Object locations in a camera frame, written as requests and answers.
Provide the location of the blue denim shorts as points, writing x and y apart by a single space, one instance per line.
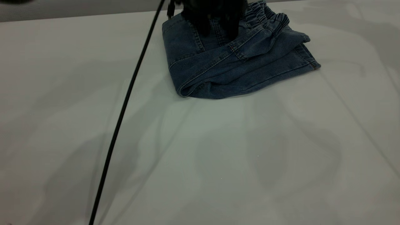
237 65

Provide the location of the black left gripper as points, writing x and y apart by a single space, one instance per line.
215 7

